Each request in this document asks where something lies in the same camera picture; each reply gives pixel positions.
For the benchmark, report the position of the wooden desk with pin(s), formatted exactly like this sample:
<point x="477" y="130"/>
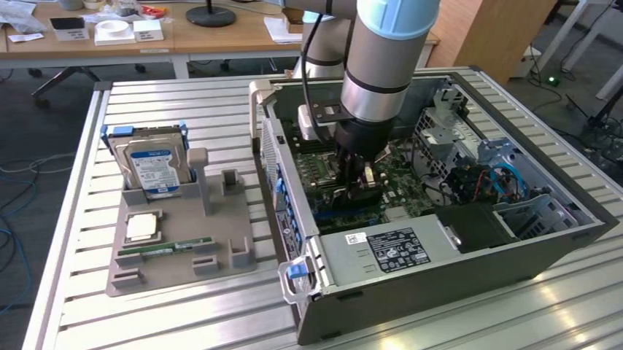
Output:
<point x="219" y="36"/>

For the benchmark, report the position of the white paper note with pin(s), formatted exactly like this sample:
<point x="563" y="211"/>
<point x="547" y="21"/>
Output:
<point x="24" y="37"/>

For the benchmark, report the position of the black round lamp base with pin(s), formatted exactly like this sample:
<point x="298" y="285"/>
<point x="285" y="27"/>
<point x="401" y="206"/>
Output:
<point x="210" y="18"/>

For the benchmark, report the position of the blue expansion slot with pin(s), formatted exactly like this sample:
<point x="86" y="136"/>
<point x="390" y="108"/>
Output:
<point x="323" y="215"/>

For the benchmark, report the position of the white tape roll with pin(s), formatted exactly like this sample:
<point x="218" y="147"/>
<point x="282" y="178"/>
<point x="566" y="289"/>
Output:
<point x="113" y="27"/>

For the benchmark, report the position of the grey power supply unit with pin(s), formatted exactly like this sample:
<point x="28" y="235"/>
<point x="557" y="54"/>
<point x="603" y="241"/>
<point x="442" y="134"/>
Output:
<point x="350" y="262"/>

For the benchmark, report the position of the grey printed parts rack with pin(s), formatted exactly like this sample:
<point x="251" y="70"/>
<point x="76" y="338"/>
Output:
<point x="195" y="226"/>

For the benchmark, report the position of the wooden cabinet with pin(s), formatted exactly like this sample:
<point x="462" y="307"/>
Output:
<point x="487" y="36"/>

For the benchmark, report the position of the silver disk bay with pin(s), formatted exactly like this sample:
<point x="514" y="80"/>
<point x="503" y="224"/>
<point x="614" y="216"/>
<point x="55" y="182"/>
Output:
<point x="550" y="215"/>

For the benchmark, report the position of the perforated metal disk bay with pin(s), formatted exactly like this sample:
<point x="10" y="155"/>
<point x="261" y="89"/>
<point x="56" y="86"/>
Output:
<point x="438" y="146"/>

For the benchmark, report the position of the CPU socket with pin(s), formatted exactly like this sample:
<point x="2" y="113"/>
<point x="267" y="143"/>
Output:
<point x="333" y="166"/>

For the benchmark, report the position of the dark grey PC case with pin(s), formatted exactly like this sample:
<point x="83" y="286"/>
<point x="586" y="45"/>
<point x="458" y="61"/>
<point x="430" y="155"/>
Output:
<point x="438" y="302"/>

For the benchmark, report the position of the white box with black top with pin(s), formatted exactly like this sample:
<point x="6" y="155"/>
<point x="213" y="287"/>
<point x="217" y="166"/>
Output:
<point x="70" y="29"/>

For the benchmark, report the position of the black box with green light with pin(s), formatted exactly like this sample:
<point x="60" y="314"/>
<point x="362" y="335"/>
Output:
<point x="551" y="79"/>

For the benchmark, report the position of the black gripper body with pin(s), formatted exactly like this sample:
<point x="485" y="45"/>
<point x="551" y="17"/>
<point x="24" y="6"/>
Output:
<point x="362" y="136"/>

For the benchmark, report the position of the brown cardboard box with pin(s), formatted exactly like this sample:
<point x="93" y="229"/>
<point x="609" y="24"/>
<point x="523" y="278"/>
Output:
<point x="293" y="18"/>

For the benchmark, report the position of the green motherboard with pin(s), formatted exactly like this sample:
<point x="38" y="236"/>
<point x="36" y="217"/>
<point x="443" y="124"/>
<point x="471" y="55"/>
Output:
<point x="405" y="189"/>

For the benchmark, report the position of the black chair base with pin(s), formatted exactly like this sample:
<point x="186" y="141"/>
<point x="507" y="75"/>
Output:
<point x="54" y="82"/>

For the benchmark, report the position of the crumpled plastic bag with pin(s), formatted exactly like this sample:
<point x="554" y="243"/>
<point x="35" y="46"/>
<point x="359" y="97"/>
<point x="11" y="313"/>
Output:
<point x="19" y="18"/>

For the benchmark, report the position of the silver chipset heatsink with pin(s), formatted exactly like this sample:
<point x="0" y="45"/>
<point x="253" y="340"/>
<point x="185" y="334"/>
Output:
<point x="399" y="215"/>

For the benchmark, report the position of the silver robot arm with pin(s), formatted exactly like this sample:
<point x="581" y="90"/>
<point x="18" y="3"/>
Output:
<point x="379" y="65"/>

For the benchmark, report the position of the grey cup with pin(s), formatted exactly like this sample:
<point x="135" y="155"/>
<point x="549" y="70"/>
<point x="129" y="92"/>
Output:
<point x="71" y="4"/>

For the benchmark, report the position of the white flat box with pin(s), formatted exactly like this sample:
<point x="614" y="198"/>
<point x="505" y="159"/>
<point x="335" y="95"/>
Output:
<point x="114" y="41"/>

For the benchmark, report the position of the hard disk with blue label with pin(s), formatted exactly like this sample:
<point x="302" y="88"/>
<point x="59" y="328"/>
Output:
<point x="155" y="167"/>

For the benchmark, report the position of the white cube box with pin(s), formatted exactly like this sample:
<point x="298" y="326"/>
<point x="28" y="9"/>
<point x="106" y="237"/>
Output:
<point x="147" y="31"/>

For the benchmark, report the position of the black plastic shroud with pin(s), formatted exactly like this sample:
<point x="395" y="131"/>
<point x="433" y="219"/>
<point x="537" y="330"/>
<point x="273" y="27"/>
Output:
<point x="473" y="226"/>

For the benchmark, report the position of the hard disk with blue caddy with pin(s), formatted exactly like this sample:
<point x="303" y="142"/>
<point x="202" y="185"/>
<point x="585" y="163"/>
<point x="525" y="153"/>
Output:
<point x="117" y="160"/>

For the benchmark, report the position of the silver CPU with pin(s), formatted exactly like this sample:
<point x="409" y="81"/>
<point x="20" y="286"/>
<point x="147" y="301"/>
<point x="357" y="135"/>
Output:
<point x="142" y="226"/>

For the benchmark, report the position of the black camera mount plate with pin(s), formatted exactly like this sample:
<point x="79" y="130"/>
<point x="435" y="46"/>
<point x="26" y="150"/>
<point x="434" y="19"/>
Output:
<point x="341" y="116"/>

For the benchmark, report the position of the red packet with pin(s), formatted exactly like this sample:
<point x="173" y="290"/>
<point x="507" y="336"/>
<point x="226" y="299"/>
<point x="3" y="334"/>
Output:
<point x="153" y="12"/>

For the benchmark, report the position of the green RAM stick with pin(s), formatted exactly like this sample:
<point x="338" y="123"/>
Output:
<point x="166" y="246"/>

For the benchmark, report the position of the metal socket cover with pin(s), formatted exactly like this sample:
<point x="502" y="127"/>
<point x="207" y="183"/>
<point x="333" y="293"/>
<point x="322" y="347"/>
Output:
<point x="386" y="153"/>

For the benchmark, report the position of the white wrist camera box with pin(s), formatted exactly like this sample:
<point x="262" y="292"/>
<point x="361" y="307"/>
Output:
<point x="307" y="124"/>

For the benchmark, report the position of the low profile graphics card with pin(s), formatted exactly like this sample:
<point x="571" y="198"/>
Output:
<point x="362" y="202"/>

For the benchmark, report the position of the white paper stack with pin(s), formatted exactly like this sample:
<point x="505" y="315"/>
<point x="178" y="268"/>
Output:
<point x="279" y="31"/>

